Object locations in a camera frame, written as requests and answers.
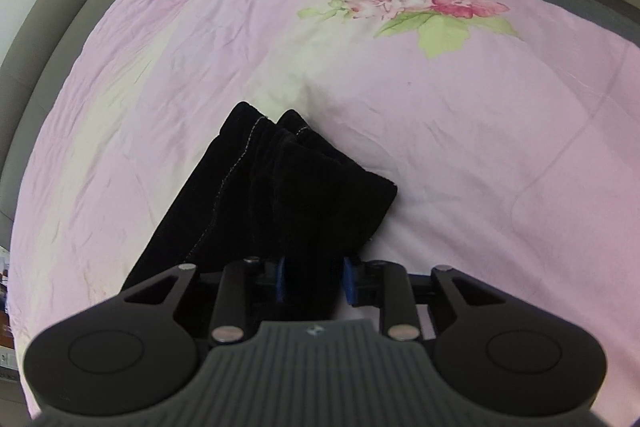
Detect black pants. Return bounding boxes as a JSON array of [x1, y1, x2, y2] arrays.
[[124, 102, 397, 321]]

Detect pink floral bed cover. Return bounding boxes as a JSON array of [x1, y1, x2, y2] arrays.
[[9, 0, 639, 426]]

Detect grey padded headboard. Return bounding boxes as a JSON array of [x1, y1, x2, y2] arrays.
[[1, 0, 115, 246]]

